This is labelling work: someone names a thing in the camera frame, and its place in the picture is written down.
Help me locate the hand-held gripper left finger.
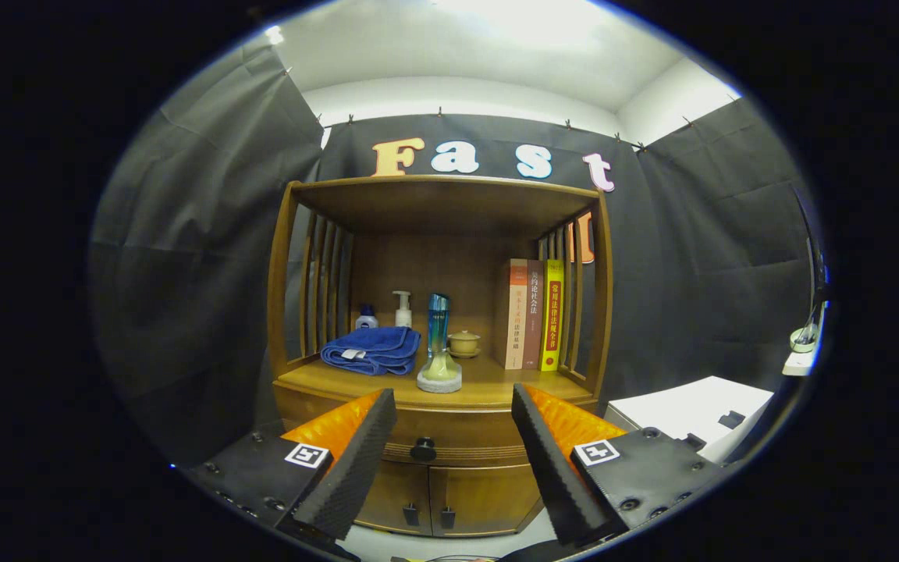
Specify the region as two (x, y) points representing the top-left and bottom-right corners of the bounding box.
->
(184, 388), (398, 543)

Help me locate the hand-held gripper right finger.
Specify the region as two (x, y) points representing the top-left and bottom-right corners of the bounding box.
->
(512, 382), (727, 547)

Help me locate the wooden drawer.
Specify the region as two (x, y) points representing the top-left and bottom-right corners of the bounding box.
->
(383, 406), (528, 468)

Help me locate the wooden cabinet door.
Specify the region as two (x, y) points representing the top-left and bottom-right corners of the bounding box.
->
(354, 461), (432, 537)
(428, 464), (542, 538)

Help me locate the wooden countertop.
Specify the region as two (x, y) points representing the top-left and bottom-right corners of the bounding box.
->
(274, 355), (595, 412)

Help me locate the white side cabinet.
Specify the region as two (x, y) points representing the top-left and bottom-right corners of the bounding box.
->
(604, 376), (775, 465)

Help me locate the wooden cabinet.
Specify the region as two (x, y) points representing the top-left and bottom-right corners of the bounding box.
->
(266, 175), (614, 539)

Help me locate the folded blue towel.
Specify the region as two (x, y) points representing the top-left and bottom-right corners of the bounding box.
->
(321, 326), (422, 376)

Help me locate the yellow book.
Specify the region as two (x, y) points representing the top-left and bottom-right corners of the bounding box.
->
(540, 259), (565, 372)

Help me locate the brown book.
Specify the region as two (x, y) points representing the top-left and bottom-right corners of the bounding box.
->
(523, 259), (545, 371)

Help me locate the orange and white book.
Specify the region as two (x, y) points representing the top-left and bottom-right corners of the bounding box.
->
(495, 258), (529, 370)

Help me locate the yellow lidded teacup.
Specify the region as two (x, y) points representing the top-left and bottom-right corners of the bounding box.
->
(447, 329), (482, 359)

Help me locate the tall blue glass bottle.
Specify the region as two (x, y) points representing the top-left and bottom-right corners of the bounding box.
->
(427, 293), (451, 360)

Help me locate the white plastic device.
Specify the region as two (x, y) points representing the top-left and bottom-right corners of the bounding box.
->
(781, 324), (822, 377)

